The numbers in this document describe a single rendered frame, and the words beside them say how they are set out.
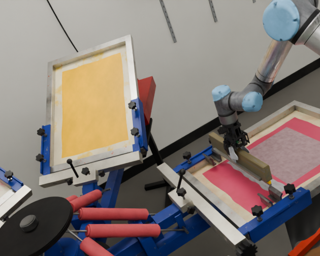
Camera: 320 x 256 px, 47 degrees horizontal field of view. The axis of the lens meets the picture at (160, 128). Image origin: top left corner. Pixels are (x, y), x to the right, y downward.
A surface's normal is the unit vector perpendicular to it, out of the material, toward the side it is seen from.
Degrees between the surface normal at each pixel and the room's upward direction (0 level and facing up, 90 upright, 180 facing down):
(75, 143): 32
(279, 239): 0
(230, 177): 0
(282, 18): 85
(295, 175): 0
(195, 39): 90
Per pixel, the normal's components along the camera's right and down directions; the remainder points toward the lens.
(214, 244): -0.33, -0.82
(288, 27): -0.69, 0.49
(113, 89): -0.32, -0.43
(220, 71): 0.41, 0.31
